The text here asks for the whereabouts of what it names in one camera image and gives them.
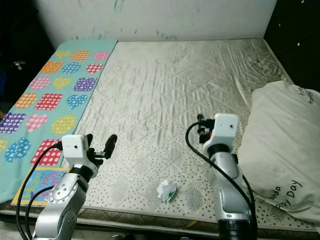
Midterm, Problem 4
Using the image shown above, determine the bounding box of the white paper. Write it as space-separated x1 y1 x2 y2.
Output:
156 180 179 204

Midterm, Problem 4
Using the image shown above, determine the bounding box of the white pillow with black lettering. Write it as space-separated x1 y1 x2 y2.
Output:
236 80 320 225

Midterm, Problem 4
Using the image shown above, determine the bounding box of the grey quilted mattress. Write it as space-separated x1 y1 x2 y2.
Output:
0 39 320 235

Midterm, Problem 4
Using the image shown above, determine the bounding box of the teal blanket with dotted shapes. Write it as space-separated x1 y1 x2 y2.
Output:
0 40 119 205

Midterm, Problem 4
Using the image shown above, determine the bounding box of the yellow-edged blue children's book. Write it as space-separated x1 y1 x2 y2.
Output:
11 166 70 207

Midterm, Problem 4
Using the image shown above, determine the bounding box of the dark tufted headboard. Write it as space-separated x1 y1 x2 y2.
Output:
263 0 320 94

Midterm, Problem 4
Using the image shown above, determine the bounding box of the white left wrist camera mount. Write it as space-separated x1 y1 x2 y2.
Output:
61 134 96 173

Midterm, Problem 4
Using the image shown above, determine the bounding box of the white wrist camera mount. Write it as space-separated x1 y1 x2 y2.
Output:
61 134 96 173
208 113 240 152

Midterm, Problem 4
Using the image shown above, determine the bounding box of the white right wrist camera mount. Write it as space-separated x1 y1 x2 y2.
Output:
208 113 240 152

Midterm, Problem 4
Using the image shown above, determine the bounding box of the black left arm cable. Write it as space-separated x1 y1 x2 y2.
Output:
16 142 65 240

